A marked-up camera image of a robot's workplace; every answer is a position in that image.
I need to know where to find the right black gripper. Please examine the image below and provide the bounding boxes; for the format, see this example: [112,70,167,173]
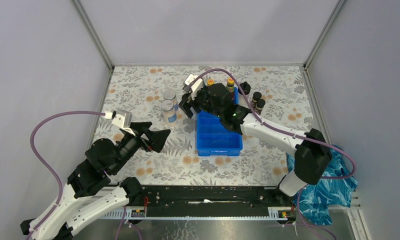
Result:
[177,85,223,119]

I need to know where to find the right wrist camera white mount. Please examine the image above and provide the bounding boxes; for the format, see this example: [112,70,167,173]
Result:
[182,74,204,100]

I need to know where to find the floral tablecloth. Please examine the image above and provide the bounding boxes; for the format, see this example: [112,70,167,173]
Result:
[102,66,315,186]

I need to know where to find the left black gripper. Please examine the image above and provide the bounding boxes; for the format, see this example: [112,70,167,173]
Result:
[111,122,172,175]

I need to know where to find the small brown spice bottle rear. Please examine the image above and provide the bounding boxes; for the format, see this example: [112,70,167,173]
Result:
[250,91,262,109]

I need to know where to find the silver lid jar white beads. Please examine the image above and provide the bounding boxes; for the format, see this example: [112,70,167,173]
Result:
[160,99,177,127]

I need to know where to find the sauce bottle red label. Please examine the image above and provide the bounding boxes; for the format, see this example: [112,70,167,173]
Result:
[226,77,235,99]

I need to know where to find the blue plastic divided bin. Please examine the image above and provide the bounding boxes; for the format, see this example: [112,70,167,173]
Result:
[196,96,243,157]

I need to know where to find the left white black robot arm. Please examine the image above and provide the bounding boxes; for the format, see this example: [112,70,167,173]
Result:
[20,122,171,240]

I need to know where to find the small brown spice bottle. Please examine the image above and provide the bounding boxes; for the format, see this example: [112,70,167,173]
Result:
[250,91,262,109]
[254,98,266,116]

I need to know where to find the clear jar black lid right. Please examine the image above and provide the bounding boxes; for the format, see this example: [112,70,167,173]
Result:
[238,81,251,100]

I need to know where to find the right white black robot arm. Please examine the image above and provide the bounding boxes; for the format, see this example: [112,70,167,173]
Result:
[178,83,332,206]

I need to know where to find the silver lid jar rear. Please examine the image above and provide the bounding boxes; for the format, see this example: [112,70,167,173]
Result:
[163,89,179,112]

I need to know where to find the small brown spice bottle front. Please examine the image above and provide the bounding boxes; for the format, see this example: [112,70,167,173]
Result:
[254,98,266,116]

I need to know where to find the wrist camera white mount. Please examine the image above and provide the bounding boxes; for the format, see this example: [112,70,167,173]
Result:
[103,109,135,136]
[182,74,204,100]

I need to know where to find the yellow cap sauce bottle front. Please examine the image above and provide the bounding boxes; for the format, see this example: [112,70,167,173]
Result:
[206,78,215,87]

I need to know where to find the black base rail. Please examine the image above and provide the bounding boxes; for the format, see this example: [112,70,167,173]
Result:
[125,185,293,220]

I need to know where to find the blue patterned cloth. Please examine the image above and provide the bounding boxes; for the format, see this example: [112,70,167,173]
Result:
[286,148,358,226]

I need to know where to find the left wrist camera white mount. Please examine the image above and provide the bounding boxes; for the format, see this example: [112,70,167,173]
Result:
[103,109,135,136]

